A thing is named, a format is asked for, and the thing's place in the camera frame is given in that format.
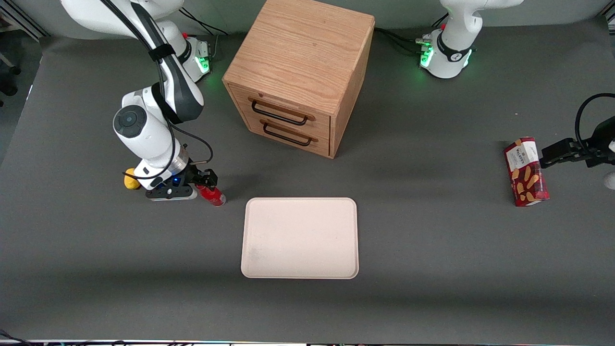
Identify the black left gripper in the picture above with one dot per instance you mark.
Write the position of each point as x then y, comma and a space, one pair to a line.
582, 148

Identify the beige plastic tray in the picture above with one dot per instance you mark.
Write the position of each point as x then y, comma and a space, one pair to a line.
307, 240

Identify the wooden two-drawer cabinet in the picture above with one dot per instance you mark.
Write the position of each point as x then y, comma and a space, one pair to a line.
298, 53

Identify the red shortbread cookie box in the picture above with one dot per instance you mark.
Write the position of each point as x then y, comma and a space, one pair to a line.
526, 178

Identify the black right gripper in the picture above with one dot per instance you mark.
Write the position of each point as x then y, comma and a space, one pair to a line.
193, 174

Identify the aluminium frame bar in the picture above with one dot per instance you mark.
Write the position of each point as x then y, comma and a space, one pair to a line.
24, 24

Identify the yellow lemon toy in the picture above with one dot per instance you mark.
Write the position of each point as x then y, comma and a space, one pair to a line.
129, 182

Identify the black office chair base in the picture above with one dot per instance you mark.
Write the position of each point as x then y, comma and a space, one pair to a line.
14, 70

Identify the red coke bottle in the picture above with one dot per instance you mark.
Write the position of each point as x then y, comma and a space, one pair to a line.
214, 196

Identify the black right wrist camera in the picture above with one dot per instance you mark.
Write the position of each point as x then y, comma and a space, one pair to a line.
168, 193

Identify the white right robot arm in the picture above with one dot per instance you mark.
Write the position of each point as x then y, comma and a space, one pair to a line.
144, 132

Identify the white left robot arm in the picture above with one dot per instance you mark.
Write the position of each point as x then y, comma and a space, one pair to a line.
451, 53

